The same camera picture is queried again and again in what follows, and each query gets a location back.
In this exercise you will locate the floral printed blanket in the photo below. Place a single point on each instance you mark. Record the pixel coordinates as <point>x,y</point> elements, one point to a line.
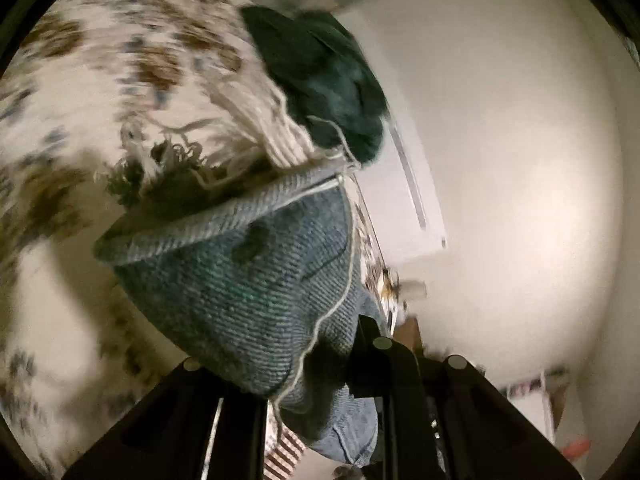
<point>100,85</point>

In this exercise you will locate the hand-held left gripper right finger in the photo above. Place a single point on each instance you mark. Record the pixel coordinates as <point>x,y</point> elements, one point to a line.
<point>400,385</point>

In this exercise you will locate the dark green cloth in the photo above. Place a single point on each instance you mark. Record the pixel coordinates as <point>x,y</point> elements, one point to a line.
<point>320,75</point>

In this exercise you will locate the blue denim pants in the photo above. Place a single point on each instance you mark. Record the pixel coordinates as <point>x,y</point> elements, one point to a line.
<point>260,290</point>

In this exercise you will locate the red striped cloth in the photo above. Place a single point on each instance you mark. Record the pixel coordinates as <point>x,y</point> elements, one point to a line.
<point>285,452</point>

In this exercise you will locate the white box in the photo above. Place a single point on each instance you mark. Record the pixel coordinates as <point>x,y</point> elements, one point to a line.
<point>532,400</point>

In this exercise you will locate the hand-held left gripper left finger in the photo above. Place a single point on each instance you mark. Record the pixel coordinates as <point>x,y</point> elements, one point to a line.
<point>200,412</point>

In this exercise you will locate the brown cardboard box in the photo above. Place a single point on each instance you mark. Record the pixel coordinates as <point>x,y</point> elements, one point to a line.
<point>407,335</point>

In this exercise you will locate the white door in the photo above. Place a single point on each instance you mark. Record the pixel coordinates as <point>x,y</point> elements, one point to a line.
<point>400,200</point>

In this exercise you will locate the red object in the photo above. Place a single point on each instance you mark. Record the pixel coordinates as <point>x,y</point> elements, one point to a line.
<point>576,447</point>

